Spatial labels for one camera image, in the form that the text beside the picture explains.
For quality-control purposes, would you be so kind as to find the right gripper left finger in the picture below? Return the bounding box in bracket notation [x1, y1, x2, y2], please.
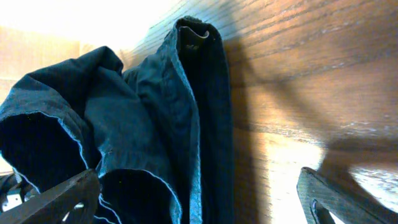
[1, 169, 100, 224]

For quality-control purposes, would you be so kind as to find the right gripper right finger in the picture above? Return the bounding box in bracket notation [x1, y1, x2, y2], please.
[297, 167, 397, 224]

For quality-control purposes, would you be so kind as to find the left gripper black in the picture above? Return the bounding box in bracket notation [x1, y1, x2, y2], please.
[1, 174, 34, 212]

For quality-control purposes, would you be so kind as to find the navy blue t-shirt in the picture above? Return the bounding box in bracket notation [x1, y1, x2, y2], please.
[1, 17, 234, 223]

